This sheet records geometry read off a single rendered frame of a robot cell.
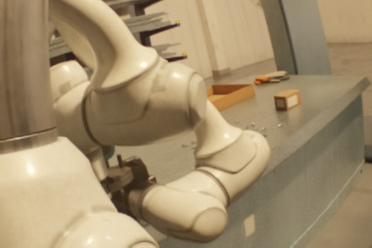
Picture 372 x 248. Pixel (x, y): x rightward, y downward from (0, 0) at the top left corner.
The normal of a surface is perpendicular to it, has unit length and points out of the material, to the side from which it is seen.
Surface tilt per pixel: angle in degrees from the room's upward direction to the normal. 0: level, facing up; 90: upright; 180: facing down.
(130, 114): 101
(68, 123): 88
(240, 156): 72
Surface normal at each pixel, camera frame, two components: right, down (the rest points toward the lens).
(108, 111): -0.37, 0.49
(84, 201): 0.87, -0.33
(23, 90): 0.77, -0.07
